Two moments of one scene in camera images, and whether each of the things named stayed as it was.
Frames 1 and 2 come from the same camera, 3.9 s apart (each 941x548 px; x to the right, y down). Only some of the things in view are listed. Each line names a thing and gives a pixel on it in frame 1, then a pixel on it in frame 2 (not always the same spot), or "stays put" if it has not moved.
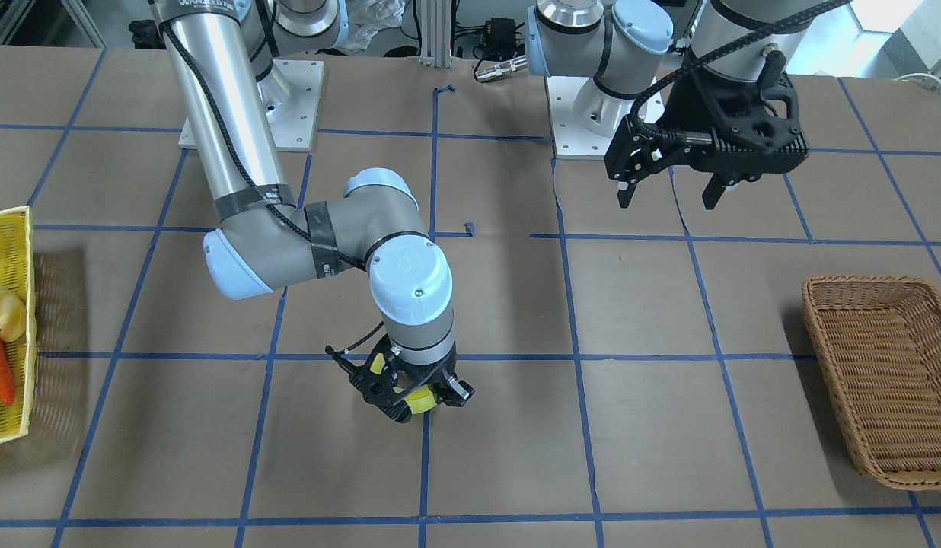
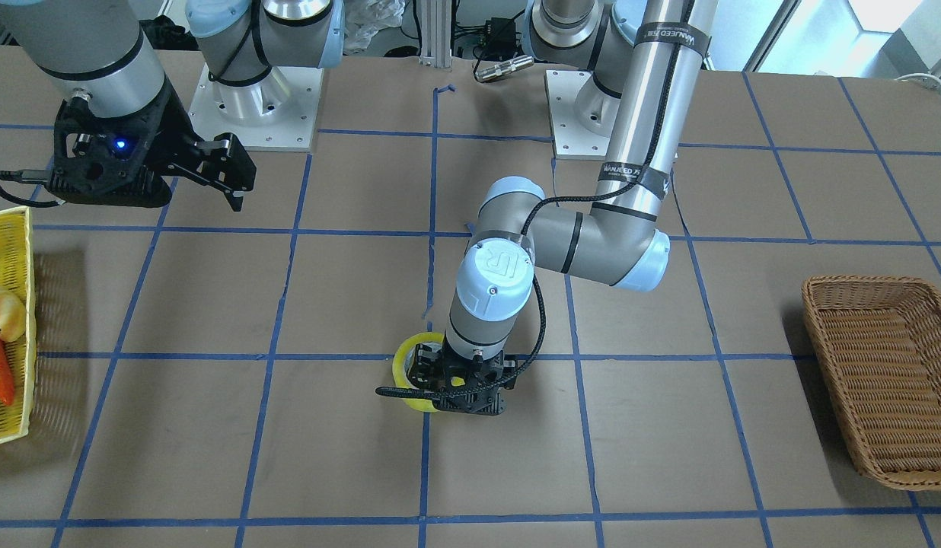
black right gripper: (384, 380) -> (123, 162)
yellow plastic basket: (8, 263) stays put
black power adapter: (500, 38) stays put
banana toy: (7, 309) stays put
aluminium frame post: (435, 49) stays put
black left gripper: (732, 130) -> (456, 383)
